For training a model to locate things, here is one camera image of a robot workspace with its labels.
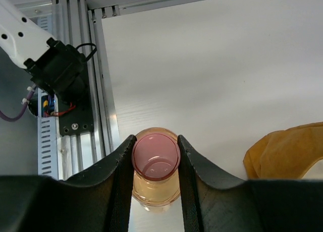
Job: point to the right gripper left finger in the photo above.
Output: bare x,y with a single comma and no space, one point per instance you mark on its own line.
101,194

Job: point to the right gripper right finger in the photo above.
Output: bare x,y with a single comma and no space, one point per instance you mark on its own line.
212,199

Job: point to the orange bottle pink cap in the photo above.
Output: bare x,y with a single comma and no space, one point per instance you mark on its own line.
156,157

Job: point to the tan canvas tote bag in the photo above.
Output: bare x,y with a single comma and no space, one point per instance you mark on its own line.
295,153

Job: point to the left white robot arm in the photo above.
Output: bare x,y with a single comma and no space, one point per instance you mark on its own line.
55,67

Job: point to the slotted grey cable duct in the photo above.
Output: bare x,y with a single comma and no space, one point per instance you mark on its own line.
46,140

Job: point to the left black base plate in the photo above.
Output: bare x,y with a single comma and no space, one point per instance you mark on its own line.
78,120

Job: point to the aluminium mounting rail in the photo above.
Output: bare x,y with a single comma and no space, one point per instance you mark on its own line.
74,22

